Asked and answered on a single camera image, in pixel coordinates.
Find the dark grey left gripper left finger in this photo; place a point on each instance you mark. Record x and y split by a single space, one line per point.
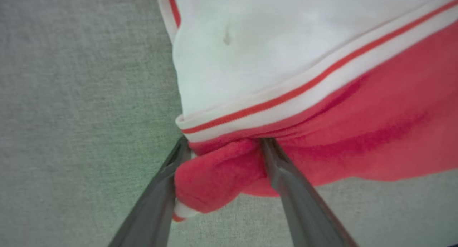
154 211

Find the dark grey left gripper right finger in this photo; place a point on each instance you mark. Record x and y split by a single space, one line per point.
304 211

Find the red and white garment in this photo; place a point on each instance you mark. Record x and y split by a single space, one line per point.
357 132

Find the grey fabric sofa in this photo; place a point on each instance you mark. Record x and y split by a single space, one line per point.
71 97

